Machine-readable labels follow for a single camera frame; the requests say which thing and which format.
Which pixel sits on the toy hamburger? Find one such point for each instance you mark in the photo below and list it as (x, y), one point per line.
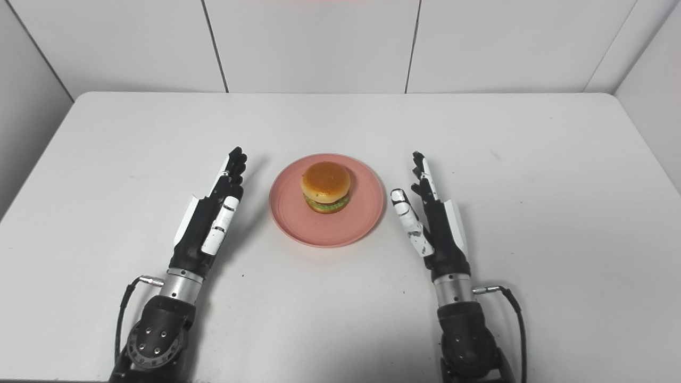
(325, 181)

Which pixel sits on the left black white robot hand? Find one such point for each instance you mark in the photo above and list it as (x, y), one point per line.
(194, 239)

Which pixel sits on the pink round plate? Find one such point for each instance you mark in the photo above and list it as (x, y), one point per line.
(330, 229)

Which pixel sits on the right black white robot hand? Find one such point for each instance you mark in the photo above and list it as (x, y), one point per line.
(444, 239)

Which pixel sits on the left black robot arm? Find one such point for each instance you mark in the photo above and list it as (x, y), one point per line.
(159, 335)

